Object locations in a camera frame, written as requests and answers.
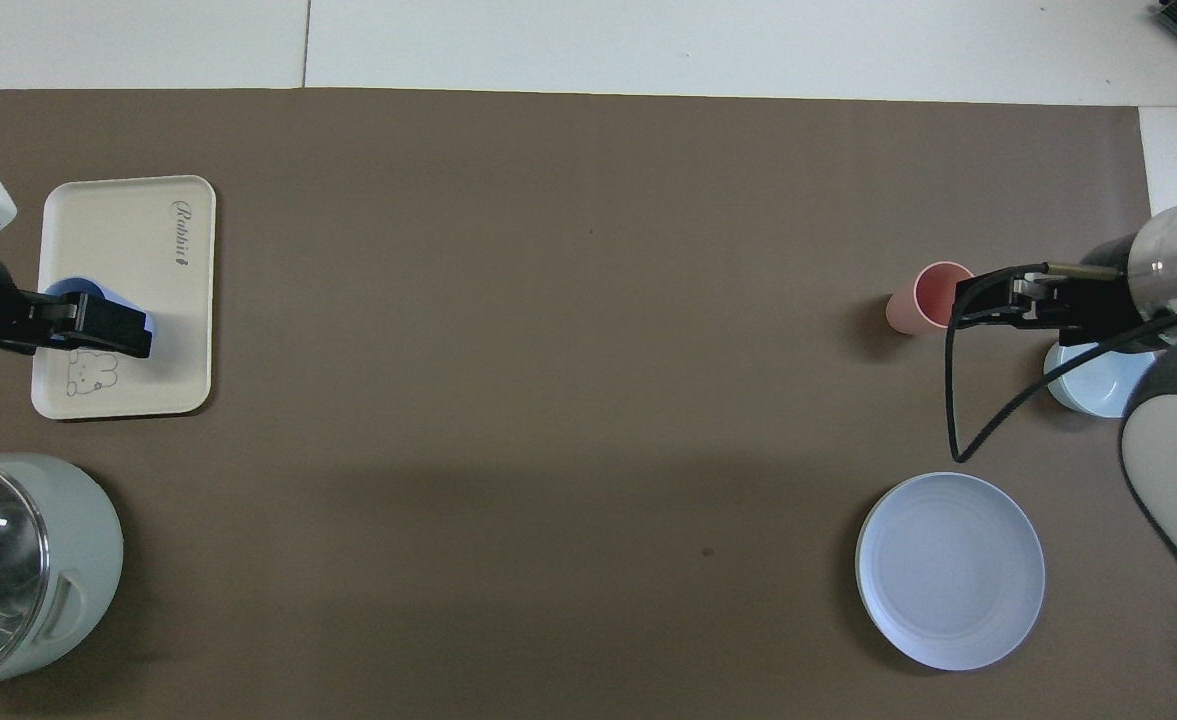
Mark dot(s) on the light blue bowl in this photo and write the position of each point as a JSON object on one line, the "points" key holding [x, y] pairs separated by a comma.
{"points": [[1093, 390]]}

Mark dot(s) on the blue ribbed cup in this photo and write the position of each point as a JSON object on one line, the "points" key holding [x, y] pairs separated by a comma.
{"points": [[73, 286]]}

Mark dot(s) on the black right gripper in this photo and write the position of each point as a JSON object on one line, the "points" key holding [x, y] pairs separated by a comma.
{"points": [[1098, 315]]}

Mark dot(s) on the brown table mat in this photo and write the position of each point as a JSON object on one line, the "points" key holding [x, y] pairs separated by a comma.
{"points": [[548, 350]]}

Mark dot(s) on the pale green electric pot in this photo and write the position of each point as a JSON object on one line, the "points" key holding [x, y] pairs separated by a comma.
{"points": [[83, 540]]}

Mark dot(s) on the pale blue round plate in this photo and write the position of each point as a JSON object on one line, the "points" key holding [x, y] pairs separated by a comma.
{"points": [[948, 570]]}

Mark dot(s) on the pink cup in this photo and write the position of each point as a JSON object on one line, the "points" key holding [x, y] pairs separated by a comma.
{"points": [[933, 290]]}

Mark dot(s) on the cream rabbit print tray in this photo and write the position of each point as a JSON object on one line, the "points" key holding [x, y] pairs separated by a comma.
{"points": [[128, 250]]}

